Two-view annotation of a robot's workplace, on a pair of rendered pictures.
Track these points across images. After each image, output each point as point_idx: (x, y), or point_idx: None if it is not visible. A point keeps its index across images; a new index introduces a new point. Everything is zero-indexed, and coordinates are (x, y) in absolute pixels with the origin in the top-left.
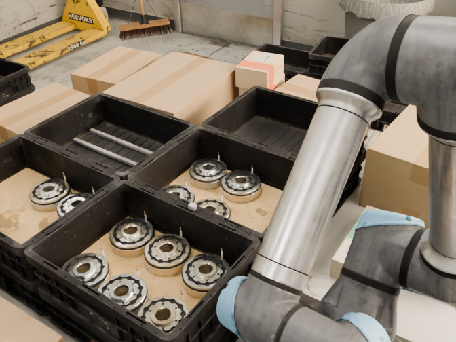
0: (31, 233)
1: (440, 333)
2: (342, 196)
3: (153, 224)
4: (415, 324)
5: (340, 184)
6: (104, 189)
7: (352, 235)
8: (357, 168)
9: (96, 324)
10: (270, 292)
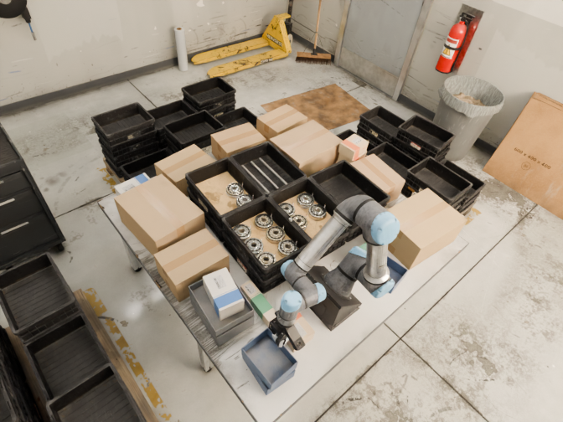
0: (224, 206)
1: (374, 301)
2: None
3: (273, 218)
4: (367, 294)
5: (329, 244)
6: (257, 199)
7: None
8: None
9: (241, 254)
10: (296, 269)
